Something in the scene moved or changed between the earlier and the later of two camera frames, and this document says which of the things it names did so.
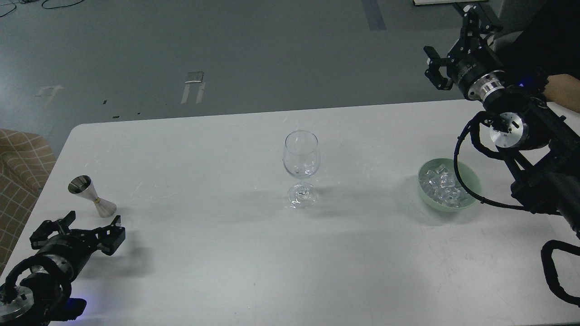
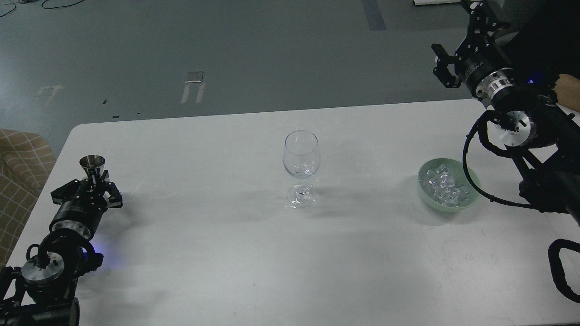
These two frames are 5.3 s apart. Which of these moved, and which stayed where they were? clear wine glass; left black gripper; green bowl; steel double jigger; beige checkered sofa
Moved: left black gripper; steel double jigger
Stayed: beige checkered sofa; green bowl; clear wine glass
